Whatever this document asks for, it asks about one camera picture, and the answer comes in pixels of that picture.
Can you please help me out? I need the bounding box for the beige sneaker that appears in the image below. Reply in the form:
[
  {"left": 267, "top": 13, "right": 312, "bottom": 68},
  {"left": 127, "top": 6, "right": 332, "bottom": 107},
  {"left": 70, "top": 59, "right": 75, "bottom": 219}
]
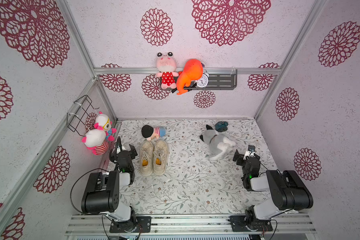
[
  {"left": 140, "top": 141, "right": 154, "bottom": 177},
  {"left": 153, "top": 140, "right": 169, "bottom": 176}
]

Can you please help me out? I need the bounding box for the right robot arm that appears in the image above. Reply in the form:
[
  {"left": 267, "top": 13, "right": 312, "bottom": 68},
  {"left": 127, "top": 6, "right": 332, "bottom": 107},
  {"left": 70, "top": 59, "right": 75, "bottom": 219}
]
[{"left": 229, "top": 146, "right": 314, "bottom": 232}]

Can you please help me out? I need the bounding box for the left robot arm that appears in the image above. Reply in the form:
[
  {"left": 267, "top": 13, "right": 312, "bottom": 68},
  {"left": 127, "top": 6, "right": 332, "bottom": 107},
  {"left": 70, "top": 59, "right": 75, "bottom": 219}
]
[{"left": 81, "top": 145, "right": 138, "bottom": 232}]

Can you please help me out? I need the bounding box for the white pink striped plush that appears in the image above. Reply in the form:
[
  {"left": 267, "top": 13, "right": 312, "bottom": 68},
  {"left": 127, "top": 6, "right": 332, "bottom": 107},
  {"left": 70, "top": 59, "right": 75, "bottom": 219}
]
[{"left": 82, "top": 129, "right": 109, "bottom": 155}]

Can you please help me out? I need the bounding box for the grey white plush dog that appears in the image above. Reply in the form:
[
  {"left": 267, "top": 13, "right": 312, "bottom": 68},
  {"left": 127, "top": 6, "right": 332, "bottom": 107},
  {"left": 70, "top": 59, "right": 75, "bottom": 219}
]
[{"left": 200, "top": 125, "right": 236, "bottom": 161}]

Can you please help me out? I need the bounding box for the black-haired small doll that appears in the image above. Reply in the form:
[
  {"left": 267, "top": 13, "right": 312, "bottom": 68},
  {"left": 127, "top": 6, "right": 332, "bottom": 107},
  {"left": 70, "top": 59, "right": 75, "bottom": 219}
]
[{"left": 141, "top": 125, "right": 166, "bottom": 141}]

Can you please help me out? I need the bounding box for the white plush with glasses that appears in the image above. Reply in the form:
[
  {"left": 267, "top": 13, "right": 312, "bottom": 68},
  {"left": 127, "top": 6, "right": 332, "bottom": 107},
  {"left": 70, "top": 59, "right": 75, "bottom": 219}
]
[{"left": 94, "top": 112, "right": 117, "bottom": 142}]

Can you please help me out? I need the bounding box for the teal toy car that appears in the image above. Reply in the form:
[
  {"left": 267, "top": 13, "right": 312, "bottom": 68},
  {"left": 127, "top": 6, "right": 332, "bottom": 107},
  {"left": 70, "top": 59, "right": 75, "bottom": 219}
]
[{"left": 215, "top": 121, "right": 229, "bottom": 133}]

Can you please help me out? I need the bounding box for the floral table mat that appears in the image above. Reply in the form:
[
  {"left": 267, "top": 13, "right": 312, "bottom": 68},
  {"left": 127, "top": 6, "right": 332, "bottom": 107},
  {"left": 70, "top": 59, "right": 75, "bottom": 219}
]
[{"left": 118, "top": 120, "right": 271, "bottom": 214}]

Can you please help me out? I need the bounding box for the white alarm clock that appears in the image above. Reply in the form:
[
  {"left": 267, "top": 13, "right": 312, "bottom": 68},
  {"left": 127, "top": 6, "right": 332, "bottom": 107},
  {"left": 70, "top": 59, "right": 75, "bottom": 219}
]
[{"left": 196, "top": 72, "right": 210, "bottom": 88}]

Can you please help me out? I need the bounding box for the pink frog plush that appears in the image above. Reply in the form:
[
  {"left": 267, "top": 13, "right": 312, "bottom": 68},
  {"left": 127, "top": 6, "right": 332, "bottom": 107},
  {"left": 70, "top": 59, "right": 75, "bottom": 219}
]
[{"left": 156, "top": 52, "right": 179, "bottom": 90}]

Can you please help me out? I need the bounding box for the orange plush fish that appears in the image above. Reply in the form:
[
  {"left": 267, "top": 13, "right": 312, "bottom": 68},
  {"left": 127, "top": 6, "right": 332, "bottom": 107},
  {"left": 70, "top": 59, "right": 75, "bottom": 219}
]
[{"left": 176, "top": 59, "right": 204, "bottom": 95}]

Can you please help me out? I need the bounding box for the black wire basket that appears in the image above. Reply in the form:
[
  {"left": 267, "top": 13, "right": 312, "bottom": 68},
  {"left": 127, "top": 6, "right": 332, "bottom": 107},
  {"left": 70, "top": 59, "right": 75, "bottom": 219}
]
[{"left": 66, "top": 95, "right": 99, "bottom": 137}]

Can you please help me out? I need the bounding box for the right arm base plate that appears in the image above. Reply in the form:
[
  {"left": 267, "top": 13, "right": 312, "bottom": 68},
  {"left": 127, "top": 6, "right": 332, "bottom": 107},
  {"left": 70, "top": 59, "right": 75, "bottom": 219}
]
[{"left": 229, "top": 215, "right": 273, "bottom": 232}]

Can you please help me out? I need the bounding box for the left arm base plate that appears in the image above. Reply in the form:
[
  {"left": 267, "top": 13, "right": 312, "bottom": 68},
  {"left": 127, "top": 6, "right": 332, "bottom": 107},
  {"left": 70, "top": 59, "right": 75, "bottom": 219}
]
[{"left": 110, "top": 216, "right": 152, "bottom": 234}]

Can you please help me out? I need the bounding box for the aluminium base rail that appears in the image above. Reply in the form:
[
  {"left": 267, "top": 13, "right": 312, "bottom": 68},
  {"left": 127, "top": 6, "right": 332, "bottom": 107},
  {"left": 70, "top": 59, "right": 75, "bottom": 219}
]
[{"left": 63, "top": 214, "right": 317, "bottom": 237}]

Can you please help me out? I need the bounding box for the grey wall shelf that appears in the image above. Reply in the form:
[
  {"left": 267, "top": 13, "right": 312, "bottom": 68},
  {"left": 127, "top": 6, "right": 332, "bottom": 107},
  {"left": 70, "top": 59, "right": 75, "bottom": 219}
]
[{"left": 171, "top": 69, "right": 238, "bottom": 93}]

